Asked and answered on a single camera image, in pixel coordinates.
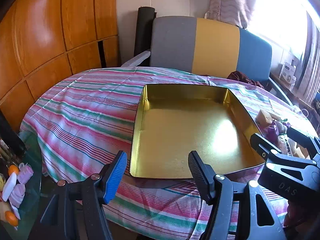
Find yellow sponge wedge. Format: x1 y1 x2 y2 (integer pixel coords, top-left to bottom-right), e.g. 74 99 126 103
257 110 273 126

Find striped brown curtain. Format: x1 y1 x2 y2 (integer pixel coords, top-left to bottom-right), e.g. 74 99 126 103
295 12 320 105

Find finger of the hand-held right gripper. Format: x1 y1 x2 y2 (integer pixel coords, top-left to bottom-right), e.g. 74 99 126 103
250 133 282 164
287 127 320 160

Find pink plastic cup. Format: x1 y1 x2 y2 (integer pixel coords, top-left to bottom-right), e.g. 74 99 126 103
9 184 25 208
17 164 34 183

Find striped tablecloth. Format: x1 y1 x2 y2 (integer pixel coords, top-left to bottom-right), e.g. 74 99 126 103
19 66 318 240

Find bright window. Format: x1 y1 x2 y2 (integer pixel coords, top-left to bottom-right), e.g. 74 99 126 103
247 0 320 60

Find white carton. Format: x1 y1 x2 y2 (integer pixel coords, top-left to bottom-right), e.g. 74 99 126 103
280 61 298 83

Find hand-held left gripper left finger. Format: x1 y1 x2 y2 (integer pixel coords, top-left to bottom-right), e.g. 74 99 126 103
40 150 128 240

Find black rolled mat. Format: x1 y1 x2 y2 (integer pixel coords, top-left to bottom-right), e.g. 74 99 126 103
134 6 157 67

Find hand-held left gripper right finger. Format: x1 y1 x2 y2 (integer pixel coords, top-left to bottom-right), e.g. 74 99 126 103
188 151 287 240

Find dark red cloth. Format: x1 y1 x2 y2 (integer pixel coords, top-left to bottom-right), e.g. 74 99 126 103
226 71 265 89

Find wooden wardrobe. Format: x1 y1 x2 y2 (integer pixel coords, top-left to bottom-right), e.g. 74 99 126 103
0 0 120 133

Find gold metal tin box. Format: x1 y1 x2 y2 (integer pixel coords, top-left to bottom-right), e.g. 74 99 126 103
129 84 265 180

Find grey yellow blue chair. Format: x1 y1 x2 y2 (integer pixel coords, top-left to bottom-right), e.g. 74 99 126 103
120 16 294 105

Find white plastic bottle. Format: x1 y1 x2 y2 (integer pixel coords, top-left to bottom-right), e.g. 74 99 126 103
2 174 17 202

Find pink patterned curtain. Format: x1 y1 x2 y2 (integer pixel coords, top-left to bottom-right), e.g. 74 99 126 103
204 0 258 29

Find wooden side desk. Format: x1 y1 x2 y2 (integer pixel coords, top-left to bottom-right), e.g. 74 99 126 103
270 71 314 110

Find person's right hand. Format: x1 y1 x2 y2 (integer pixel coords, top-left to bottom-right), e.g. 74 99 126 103
284 200 303 228

